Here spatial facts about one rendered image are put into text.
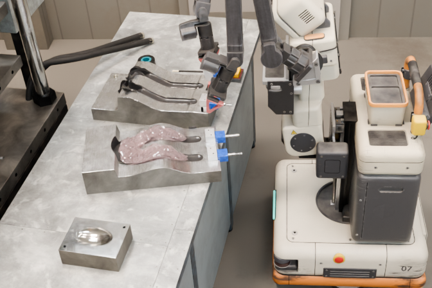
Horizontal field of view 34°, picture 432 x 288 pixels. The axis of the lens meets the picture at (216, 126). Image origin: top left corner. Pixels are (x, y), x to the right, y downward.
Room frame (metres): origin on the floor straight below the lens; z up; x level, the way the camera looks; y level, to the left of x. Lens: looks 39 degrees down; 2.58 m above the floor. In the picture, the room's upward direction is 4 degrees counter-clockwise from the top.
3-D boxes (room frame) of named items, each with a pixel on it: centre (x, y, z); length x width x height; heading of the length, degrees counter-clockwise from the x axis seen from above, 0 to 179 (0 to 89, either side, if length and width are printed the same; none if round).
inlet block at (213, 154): (1.96, -0.03, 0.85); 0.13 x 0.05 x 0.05; 92
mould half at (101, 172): (1.99, 0.25, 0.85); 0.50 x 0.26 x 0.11; 92
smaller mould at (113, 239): (1.58, 0.43, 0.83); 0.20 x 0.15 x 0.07; 75
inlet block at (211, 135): (2.06, -0.02, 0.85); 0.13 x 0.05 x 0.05; 92
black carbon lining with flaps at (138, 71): (2.35, 0.22, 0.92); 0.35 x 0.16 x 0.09; 75
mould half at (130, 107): (2.36, 0.23, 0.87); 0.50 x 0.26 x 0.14; 75
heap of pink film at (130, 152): (2.00, 0.24, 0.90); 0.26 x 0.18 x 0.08; 92
